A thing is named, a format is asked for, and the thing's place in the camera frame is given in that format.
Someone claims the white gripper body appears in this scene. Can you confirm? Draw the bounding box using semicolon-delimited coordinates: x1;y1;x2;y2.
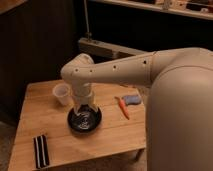
72;83;95;113

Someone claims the black ceramic bowl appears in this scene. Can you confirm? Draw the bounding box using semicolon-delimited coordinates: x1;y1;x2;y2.
67;105;102;133

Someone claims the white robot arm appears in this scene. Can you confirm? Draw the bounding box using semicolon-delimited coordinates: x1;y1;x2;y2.
61;47;213;171

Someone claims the translucent plastic cup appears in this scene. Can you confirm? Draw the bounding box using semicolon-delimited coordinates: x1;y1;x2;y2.
52;83;70;106

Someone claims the orange carrot toy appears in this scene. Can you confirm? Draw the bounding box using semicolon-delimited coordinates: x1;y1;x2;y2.
115;97;130;120

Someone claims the blue sponge toy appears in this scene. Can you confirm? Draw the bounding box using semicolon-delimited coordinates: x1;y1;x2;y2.
122;95;142;106

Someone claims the wooden table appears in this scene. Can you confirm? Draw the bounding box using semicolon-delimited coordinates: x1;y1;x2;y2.
8;80;146;171

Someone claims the metal pole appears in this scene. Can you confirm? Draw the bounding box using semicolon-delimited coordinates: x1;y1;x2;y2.
83;0;92;41

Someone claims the black white striped cloth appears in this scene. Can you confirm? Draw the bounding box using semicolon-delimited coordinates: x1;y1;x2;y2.
33;135;50;169

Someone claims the wooden bench rail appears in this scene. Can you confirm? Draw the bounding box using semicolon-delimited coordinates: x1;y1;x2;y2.
78;37;144;59

